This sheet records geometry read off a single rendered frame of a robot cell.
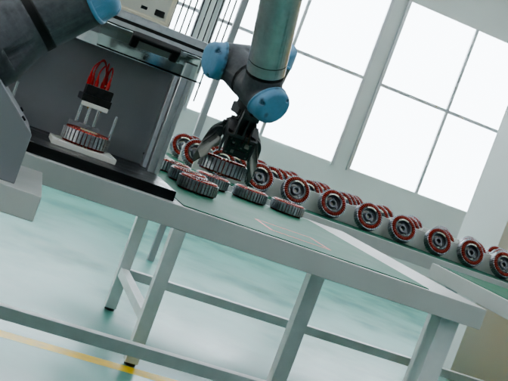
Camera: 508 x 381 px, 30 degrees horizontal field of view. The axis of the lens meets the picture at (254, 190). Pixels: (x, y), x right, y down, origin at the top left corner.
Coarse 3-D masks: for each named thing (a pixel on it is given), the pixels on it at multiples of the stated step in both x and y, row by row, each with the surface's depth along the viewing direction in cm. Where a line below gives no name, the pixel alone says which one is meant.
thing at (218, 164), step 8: (200, 160) 211; (208, 160) 210; (216, 160) 209; (224, 160) 209; (208, 168) 209; (216, 168) 209; (224, 168) 209; (232, 168) 209; (240, 168) 210; (232, 176) 209; (240, 176) 211
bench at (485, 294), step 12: (432, 264) 327; (432, 276) 324; (444, 276) 316; (456, 276) 309; (468, 276) 323; (456, 288) 307; (468, 288) 300; (480, 288) 293; (492, 288) 306; (504, 288) 330; (480, 300) 291; (492, 300) 285; (504, 300) 279; (504, 312) 277; (420, 336) 325; (408, 372) 325
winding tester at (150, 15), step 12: (120, 0) 229; (132, 0) 229; (144, 0) 230; (156, 0) 231; (168, 0) 231; (132, 12) 230; (144, 12) 231; (156, 12) 231; (168, 12) 232; (168, 24) 232
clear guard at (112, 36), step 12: (108, 24) 206; (108, 36) 203; (120, 36) 205; (108, 48) 202; (120, 48) 203; (132, 48) 204; (144, 48) 206; (156, 48) 208; (144, 60) 204; (156, 60) 206; (168, 60) 207; (180, 60) 209; (192, 60) 210; (180, 72) 207; (192, 72) 208
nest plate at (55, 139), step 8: (48, 136) 223; (56, 136) 218; (56, 144) 210; (64, 144) 210; (72, 144) 211; (80, 152) 211; (88, 152) 212; (96, 152) 215; (104, 152) 224; (104, 160) 213; (112, 160) 213
